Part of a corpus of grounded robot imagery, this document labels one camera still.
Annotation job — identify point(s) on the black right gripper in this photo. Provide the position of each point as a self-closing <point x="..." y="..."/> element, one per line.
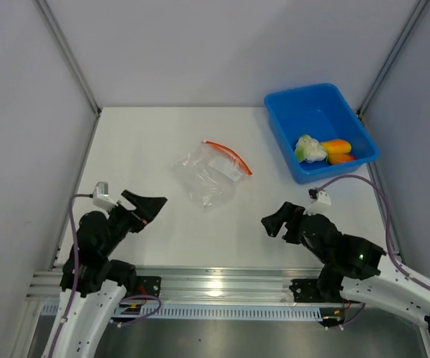
<point x="290" y="214"/>

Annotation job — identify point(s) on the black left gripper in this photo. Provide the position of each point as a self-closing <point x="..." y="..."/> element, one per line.
<point x="147" y="209"/>

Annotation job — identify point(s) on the white green cauliflower toy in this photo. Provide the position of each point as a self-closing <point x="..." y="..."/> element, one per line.
<point x="308" y="149"/>

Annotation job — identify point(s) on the clear zip top bag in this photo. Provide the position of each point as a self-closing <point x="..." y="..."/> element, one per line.
<point x="210" y="174"/>

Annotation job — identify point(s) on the orange red mango toy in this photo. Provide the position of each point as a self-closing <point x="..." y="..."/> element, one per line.
<point x="338" y="159"/>

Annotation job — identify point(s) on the yellow orange mango toy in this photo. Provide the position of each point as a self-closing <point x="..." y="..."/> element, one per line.
<point x="337" y="146"/>

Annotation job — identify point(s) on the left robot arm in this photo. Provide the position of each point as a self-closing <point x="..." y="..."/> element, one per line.
<point x="96" y="290"/>

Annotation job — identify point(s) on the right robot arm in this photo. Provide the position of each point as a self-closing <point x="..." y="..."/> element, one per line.
<point x="354" y="268"/>

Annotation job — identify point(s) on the blue plastic bin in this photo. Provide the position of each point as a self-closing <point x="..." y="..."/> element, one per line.
<point x="320" y="111"/>

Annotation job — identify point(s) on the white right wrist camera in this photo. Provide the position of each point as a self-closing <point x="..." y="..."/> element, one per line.
<point x="321" y="202"/>

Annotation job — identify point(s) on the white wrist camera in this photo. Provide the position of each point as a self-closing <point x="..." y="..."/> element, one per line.
<point x="321" y="202"/>
<point x="101" y="198"/>

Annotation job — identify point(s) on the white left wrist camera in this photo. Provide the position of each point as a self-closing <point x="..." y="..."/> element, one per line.
<point x="101" y="198"/>

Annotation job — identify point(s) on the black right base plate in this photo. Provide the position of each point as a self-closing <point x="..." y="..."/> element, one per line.
<point x="305" y="290"/>

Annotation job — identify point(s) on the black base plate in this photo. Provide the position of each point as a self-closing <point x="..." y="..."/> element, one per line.
<point x="147" y="285"/>
<point x="305" y="290"/>

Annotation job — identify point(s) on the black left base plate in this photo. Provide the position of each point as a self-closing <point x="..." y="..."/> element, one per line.
<point x="147" y="285"/>

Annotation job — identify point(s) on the aluminium mounting rail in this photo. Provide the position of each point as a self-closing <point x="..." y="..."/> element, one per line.
<point x="226" y="285"/>

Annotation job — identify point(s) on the white slotted cable duct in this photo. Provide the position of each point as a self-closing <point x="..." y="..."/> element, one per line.
<point x="221" y="312"/>

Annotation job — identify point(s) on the left aluminium frame post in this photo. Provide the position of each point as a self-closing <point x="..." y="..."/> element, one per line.
<point x="66" y="53"/>

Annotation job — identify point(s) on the aluminium frame post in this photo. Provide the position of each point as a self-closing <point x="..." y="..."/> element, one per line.
<point x="413" y="20"/>
<point x="66" y="53"/>

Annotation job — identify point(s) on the right aluminium frame post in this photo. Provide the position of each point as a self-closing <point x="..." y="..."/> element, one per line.
<point x="413" y="20"/>

